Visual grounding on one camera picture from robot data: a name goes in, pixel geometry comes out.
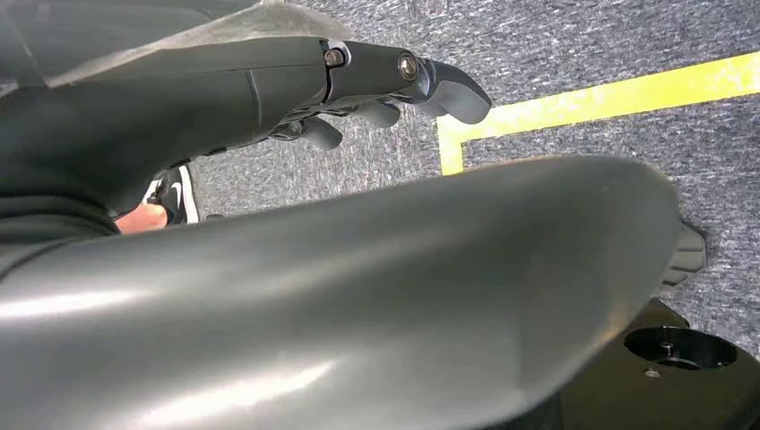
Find person's black white shoe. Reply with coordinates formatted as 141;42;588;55
143;165;201;228

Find ribbed grey robot foot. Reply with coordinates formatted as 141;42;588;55
659;221;708;289

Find smooth grey robot leg shell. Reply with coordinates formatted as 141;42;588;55
0;155;682;430

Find yellow floor tape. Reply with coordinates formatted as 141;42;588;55
436;50;760;176

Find person's ankle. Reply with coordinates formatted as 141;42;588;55
114;202;169;237

